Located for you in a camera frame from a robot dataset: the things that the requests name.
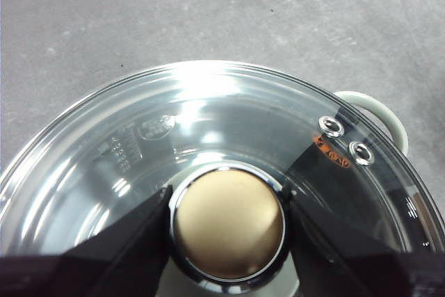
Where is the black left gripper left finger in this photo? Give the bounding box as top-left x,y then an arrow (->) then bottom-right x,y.
0,184 -> 174,297

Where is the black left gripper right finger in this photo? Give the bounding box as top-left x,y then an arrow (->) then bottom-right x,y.
283,187 -> 445,297

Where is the glass lid with green knob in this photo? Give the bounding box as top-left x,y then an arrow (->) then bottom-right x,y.
0,60 -> 445,297

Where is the pale green electric pot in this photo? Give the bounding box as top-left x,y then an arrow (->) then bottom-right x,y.
330,90 -> 408,156

